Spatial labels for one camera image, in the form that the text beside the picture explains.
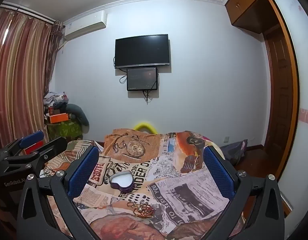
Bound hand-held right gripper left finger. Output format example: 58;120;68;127
16;145;102;240

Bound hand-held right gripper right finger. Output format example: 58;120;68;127
169;145;285;240

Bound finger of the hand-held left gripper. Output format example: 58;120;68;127
0;129;45;158
3;137;68;178

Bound heart-shaped jewelry box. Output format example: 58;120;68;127
109;170;134;191

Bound red braided bracelet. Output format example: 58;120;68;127
135;204;154;218

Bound green box with orange item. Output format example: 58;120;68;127
47;121;83;140

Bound dark bag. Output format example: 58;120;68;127
219;140;248;166

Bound grey plush cushion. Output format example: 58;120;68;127
65;103;91;134

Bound printed blanket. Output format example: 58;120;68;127
40;127;244;240

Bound striped brown curtain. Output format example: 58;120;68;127
0;1;65;145

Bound brown wooden door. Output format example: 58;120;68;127
264;27;298;170

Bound small black monitor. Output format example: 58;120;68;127
126;67;158;91

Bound white air conditioner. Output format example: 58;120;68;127
63;11;108;40

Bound wooden overhead cabinet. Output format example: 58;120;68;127
224;0;280;34

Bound black monitor cable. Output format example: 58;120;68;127
143;89;155;105

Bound black wall television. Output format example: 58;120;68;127
115;34;171;69

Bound wooden door frame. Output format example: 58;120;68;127
266;0;301;205

